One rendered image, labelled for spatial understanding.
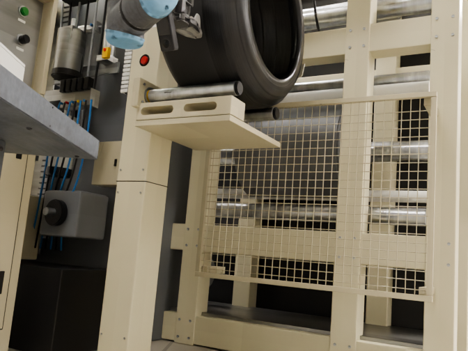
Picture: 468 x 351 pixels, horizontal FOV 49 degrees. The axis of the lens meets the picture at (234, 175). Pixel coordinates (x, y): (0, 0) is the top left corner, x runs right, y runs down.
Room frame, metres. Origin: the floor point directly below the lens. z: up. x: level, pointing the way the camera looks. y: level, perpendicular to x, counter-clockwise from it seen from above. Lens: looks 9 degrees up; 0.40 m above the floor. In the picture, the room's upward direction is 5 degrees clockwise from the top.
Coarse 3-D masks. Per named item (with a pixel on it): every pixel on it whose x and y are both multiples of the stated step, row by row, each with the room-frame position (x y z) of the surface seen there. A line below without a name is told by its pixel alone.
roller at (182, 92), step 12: (204, 84) 1.56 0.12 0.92; (216, 84) 1.53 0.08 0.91; (228, 84) 1.51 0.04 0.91; (240, 84) 1.51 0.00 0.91; (156, 96) 1.64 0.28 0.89; (168, 96) 1.62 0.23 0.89; (180, 96) 1.60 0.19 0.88; (192, 96) 1.58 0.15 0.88; (204, 96) 1.56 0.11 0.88; (216, 96) 1.55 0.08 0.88
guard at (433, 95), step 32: (384, 96) 1.75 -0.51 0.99; (416, 96) 1.70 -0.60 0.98; (288, 128) 1.94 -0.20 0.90; (416, 128) 1.71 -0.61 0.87; (256, 192) 2.00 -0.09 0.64; (224, 224) 2.06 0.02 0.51; (320, 224) 1.86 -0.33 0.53; (416, 224) 1.70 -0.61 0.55; (352, 256) 1.80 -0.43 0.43; (320, 288) 1.85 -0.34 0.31; (352, 288) 1.79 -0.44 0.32
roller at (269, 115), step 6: (270, 108) 1.75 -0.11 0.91; (276, 108) 1.75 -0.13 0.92; (246, 114) 1.79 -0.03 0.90; (252, 114) 1.78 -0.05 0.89; (258, 114) 1.77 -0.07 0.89; (264, 114) 1.76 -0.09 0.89; (270, 114) 1.75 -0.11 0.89; (276, 114) 1.75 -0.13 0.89; (246, 120) 1.81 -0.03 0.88; (252, 120) 1.80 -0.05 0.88; (258, 120) 1.79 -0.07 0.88
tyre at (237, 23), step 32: (224, 0) 1.39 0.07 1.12; (256, 0) 1.88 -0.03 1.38; (288, 0) 1.83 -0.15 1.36; (224, 32) 1.42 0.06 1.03; (256, 32) 1.95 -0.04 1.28; (288, 32) 1.89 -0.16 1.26; (192, 64) 1.53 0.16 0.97; (224, 64) 1.48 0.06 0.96; (256, 64) 1.51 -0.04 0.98; (288, 64) 1.88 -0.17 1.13; (256, 96) 1.60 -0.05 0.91
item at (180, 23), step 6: (180, 0) 1.31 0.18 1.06; (186, 0) 1.32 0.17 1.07; (192, 0) 1.35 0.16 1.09; (180, 6) 1.31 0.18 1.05; (186, 6) 1.34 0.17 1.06; (192, 6) 1.35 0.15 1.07; (174, 12) 1.31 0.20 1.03; (180, 12) 1.31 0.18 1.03; (186, 12) 1.35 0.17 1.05; (174, 18) 1.31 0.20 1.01; (180, 18) 1.32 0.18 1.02; (186, 18) 1.33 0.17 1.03; (180, 24) 1.35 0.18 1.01; (186, 24) 1.34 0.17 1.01
